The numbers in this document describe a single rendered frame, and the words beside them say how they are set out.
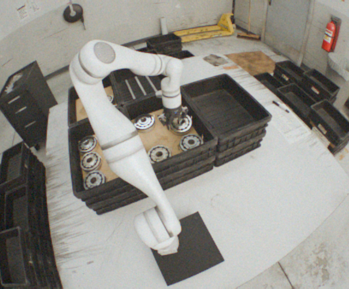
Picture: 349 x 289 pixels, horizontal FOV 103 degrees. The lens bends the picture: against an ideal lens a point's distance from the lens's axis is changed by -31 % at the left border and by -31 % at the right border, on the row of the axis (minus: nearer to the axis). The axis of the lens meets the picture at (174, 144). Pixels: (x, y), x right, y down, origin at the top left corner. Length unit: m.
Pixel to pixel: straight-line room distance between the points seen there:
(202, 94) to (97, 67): 0.80
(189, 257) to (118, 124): 0.55
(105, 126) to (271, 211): 0.77
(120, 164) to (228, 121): 0.69
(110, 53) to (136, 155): 0.23
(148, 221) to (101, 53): 0.38
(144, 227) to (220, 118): 0.70
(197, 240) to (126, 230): 0.31
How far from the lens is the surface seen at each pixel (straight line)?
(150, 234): 0.48
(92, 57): 0.43
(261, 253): 0.88
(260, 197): 0.95
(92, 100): 0.46
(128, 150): 0.41
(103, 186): 0.74
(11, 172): 1.95
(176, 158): 0.73
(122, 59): 0.48
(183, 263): 0.78
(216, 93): 1.16
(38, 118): 2.30
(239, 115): 1.04
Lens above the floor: 1.53
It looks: 52 degrees down
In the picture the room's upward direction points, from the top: 8 degrees counter-clockwise
